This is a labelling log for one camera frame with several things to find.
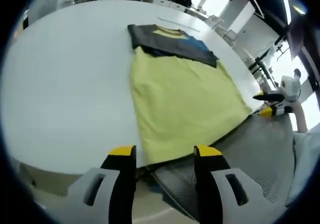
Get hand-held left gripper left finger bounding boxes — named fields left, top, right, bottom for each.
left=67, top=145, right=138, bottom=224

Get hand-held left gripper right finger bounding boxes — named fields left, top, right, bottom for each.
left=193, top=145, right=266, bottom=224

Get yellow garment with blue sleeve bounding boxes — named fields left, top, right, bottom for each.
left=127, top=23, right=252, bottom=166

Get black metal stand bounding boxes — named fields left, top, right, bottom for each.
left=249, top=40, right=287, bottom=85

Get grey mesh chair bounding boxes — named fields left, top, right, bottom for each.
left=139, top=113, right=297, bottom=221

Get ceiling light strips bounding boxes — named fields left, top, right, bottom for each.
left=241, top=0, right=308, bottom=25

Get row of white office chairs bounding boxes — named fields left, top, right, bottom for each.
left=207, top=14, right=238, bottom=45

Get white square pillar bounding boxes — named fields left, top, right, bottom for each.
left=228, top=1, right=255, bottom=35

